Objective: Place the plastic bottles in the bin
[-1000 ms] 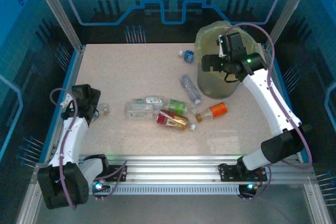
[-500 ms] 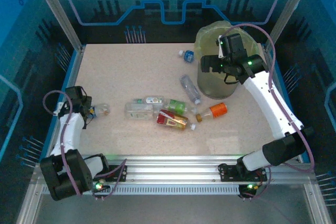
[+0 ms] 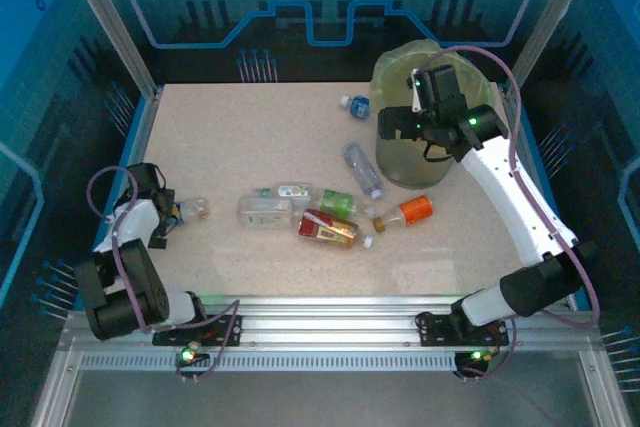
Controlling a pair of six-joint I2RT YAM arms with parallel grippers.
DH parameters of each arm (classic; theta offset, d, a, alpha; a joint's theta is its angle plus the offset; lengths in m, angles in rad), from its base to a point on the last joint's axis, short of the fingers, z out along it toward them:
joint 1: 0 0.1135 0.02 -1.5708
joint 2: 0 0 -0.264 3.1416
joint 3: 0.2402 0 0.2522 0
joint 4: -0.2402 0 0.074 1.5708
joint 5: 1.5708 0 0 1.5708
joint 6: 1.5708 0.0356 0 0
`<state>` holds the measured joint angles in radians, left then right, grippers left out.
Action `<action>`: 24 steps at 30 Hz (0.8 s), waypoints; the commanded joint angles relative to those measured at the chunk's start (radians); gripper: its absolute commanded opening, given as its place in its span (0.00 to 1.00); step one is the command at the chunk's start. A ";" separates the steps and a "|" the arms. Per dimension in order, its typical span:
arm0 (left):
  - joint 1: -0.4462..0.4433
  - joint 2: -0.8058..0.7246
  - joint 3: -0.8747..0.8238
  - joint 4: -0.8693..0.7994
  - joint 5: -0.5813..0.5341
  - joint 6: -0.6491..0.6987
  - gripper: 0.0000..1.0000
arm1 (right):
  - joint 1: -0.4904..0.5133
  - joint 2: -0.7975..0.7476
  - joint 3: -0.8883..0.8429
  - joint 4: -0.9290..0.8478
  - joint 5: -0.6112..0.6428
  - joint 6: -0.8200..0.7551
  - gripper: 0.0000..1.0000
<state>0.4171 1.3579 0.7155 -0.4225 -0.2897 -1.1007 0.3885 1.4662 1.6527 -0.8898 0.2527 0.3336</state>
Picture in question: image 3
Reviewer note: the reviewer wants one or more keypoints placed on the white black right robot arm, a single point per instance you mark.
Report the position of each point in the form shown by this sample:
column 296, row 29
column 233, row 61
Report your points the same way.
column 510, row 197

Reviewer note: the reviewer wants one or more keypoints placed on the aluminium upright post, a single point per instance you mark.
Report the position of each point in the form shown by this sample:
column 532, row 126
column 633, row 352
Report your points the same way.
column 115, row 37
column 560, row 2

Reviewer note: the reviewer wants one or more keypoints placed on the clear rectangular plastic bottle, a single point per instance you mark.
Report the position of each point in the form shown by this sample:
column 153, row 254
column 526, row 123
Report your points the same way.
column 265, row 212

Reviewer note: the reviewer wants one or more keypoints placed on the blue white label bottle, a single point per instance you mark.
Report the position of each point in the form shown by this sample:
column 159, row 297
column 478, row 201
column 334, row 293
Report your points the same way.
column 192, row 207

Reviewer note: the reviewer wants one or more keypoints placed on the red gold label tea bottle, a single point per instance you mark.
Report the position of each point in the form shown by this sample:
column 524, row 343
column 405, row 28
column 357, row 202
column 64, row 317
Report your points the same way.
column 325, row 229

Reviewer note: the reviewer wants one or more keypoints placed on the green label plastic bottle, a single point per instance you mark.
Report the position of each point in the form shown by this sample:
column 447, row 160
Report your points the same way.
column 337, row 202

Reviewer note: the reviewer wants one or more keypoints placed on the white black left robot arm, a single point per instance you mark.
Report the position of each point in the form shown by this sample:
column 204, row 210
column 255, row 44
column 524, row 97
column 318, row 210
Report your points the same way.
column 130, row 224

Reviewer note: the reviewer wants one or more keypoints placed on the orange label bottle gold cap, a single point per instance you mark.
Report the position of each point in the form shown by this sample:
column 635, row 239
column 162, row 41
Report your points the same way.
column 415, row 209

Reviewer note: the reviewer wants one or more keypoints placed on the bin with yellow-green bag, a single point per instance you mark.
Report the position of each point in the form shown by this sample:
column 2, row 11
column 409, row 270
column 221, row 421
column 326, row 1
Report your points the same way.
column 400, row 162

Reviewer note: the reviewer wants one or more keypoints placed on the blue aluminium side rail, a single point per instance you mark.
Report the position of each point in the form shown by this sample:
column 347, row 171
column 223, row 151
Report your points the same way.
column 135, row 147
column 530, row 157

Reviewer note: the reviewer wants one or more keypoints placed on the small LED circuit board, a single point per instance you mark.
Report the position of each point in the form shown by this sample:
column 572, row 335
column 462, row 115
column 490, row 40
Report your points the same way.
column 475, row 358
column 187, row 356

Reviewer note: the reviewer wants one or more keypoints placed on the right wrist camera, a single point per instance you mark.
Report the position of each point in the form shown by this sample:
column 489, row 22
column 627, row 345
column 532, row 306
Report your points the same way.
column 417, row 97

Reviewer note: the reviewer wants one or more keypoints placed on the short blue label water bottle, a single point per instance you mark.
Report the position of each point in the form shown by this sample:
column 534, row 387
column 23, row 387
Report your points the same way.
column 357, row 107

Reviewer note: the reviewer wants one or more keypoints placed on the long clear plastic bottle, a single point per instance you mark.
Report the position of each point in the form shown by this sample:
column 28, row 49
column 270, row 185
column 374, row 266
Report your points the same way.
column 362, row 169

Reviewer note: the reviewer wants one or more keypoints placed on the clear bottle green cap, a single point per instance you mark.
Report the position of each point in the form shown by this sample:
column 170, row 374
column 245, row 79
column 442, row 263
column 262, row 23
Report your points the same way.
column 290, row 191

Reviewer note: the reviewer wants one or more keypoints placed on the slotted metal strip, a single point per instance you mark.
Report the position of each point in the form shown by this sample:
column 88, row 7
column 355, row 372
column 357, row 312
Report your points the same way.
column 325, row 361

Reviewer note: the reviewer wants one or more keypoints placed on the aluminium frame rail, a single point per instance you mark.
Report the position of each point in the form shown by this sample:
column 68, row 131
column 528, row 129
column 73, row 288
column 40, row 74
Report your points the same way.
column 325, row 322

